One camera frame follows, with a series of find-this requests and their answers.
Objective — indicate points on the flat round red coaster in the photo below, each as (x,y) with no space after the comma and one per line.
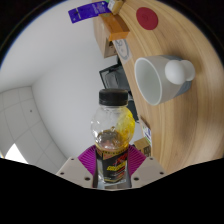
(147,18)

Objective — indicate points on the clear drink bottle black cap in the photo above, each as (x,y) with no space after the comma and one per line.
(112,133)

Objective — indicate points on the white and grey mug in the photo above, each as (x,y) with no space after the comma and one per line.
(148,80)

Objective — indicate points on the rectangular ceiling light panel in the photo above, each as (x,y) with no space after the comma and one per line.
(16,155)

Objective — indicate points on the tan snack packet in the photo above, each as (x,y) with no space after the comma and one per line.
(116,6)

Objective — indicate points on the green and white leaflet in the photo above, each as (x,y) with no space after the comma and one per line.
(146,131)

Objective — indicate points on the purple standing pouch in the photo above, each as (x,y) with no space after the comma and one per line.
(88,11)

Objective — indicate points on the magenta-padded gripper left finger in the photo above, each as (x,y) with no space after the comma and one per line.
(75,170)

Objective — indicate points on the orange cardboard box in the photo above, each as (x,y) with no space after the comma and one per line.
(115,26)

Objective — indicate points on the wooden side desk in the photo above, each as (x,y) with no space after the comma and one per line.
(106,46)

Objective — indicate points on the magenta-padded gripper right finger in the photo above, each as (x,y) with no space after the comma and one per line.
(150,170)

